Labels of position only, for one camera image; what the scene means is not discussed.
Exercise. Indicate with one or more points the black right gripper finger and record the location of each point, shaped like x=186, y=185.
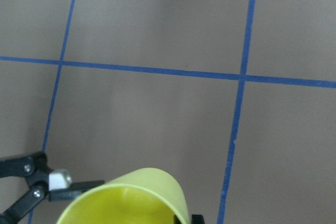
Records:
x=197, y=219

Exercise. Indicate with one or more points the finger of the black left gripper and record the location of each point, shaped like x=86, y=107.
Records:
x=43, y=183

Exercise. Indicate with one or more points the yellow plastic cup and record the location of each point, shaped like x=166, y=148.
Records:
x=147, y=195

